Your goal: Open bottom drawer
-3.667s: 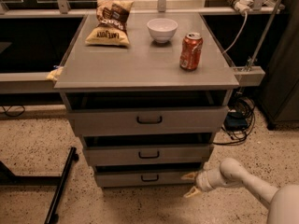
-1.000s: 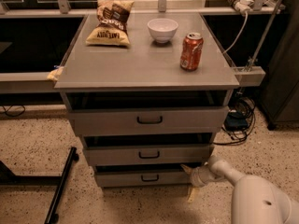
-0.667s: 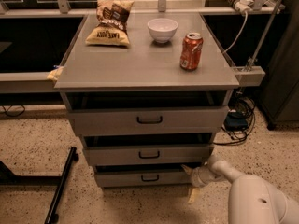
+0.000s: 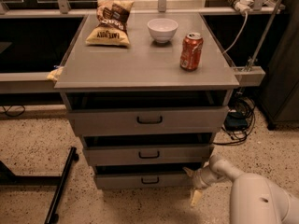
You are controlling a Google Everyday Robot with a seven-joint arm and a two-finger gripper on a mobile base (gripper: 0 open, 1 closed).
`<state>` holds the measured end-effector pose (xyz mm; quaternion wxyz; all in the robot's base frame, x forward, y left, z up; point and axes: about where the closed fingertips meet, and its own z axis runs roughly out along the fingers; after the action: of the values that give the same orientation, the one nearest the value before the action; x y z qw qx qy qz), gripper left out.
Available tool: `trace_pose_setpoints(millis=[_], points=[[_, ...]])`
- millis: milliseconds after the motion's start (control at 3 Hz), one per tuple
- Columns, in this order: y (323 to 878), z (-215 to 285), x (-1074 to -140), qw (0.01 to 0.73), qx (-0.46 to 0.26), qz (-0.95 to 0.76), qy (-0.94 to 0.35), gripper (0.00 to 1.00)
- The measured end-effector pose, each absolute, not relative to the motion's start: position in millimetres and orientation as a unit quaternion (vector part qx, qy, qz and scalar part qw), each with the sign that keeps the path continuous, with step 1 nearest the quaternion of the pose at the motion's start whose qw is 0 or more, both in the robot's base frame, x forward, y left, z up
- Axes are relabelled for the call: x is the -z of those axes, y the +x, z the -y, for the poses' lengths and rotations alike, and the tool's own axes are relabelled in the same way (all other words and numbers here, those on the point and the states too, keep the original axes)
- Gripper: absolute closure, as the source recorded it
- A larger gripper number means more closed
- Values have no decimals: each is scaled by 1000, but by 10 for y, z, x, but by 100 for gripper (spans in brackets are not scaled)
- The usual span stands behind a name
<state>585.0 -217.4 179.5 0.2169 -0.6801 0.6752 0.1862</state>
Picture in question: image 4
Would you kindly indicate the grey metal frame rail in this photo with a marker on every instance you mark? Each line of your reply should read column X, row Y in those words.
column 12, row 83

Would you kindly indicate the white bowl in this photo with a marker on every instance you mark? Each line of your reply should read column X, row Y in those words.
column 162, row 30

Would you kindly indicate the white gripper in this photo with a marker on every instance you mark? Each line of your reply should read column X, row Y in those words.
column 198, row 180

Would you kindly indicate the white power strip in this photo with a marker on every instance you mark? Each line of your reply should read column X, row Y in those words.
column 241, row 6

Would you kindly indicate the grey bottom drawer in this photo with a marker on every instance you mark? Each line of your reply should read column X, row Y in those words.
column 147, row 180

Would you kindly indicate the grey middle drawer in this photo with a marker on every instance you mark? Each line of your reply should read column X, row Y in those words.
column 137, row 155

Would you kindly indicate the grey drawer cabinet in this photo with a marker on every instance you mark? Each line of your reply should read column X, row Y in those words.
column 145, row 75

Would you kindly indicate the dark grey side cabinet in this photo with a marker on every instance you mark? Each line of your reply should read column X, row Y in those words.
column 279, row 96

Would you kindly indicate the grey drawer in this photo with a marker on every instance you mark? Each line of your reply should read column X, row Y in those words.
column 147, row 180
column 137, row 155
column 112, row 122

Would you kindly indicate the red soda can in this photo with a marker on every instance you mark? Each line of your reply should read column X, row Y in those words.
column 191, row 51

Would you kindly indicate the grey top drawer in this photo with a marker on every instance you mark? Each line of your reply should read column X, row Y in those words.
column 112, row 122

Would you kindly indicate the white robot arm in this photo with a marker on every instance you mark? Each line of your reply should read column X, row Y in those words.
column 254, row 199

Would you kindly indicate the black metal stand leg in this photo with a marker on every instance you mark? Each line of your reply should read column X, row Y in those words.
column 8, row 178

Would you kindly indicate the yellow brown chip bag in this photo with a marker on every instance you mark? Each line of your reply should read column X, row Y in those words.
column 112, row 27

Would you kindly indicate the yellow tape piece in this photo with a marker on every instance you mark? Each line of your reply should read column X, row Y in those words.
column 55, row 74

